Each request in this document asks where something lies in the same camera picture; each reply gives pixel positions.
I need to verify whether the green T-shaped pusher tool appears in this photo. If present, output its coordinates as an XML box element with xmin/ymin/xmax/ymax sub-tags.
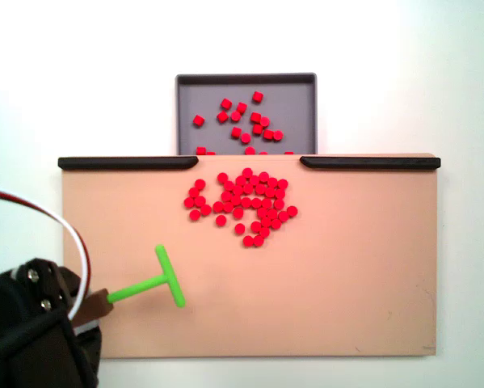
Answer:
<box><xmin>74</xmin><ymin>244</ymin><xmax>187</xmax><ymax>329</ymax></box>

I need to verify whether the beige flat board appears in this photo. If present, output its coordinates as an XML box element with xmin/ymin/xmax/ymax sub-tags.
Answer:
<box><xmin>58</xmin><ymin>152</ymin><xmax>443</xmax><ymax>359</ymax></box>

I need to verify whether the grey shallow tray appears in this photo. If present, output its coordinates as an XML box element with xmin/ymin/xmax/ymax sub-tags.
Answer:
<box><xmin>175</xmin><ymin>72</ymin><xmax>319</xmax><ymax>157</ymax></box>

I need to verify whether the red white black servo cable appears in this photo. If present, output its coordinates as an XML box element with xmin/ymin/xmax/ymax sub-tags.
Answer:
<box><xmin>0</xmin><ymin>184</ymin><xmax>93</xmax><ymax>321</ymax></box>

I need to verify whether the black foam rail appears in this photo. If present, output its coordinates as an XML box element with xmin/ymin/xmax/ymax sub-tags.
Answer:
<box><xmin>57</xmin><ymin>156</ymin><xmax>200</xmax><ymax>171</ymax></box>
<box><xmin>300</xmin><ymin>156</ymin><xmax>442</xmax><ymax>171</ymax></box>

